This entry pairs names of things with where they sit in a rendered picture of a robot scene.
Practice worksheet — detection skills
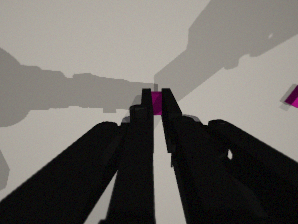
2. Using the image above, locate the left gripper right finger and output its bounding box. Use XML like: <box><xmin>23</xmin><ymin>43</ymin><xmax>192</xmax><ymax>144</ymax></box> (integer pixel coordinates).
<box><xmin>161</xmin><ymin>88</ymin><xmax>298</xmax><ymax>224</ymax></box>

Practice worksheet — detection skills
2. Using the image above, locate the magenta rod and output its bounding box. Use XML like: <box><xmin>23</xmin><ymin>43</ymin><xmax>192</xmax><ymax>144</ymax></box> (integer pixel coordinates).
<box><xmin>284</xmin><ymin>85</ymin><xmax>298</xmax><ymax>108</ymax></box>
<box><xmin>151</xmin><ymin>91</ymin><xmax>162</xmax><ymax>115</ymax></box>

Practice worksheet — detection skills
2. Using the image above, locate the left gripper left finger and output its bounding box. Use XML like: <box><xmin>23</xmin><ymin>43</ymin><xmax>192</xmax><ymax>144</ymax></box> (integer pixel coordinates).
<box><xmin>0</xmin><ymin>88</ymin><xmax>156</xmax><ymax>224</ymax></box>

